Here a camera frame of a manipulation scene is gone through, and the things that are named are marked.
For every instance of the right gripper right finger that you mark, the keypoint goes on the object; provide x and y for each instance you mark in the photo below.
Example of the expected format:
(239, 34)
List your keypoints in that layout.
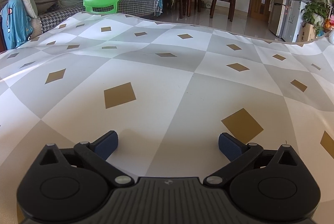
(264, 184)

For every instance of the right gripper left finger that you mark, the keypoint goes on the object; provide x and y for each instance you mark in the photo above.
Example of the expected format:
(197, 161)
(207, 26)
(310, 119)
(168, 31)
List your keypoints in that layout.
(73, 183)

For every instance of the white grey diamond tablecloth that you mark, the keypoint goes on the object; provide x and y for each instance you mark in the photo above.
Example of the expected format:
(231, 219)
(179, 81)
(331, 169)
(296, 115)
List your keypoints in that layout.
(168, 90)

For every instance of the cardboard box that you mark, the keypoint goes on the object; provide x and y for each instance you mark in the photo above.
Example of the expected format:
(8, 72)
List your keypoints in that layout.
(307, 33)

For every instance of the blue cartoon garment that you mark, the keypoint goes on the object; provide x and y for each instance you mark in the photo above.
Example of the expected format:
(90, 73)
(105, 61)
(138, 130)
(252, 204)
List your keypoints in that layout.
(15, 24)

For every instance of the green potted plant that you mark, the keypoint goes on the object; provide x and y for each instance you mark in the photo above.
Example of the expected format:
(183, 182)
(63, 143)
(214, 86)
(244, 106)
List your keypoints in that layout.
(319, 14)

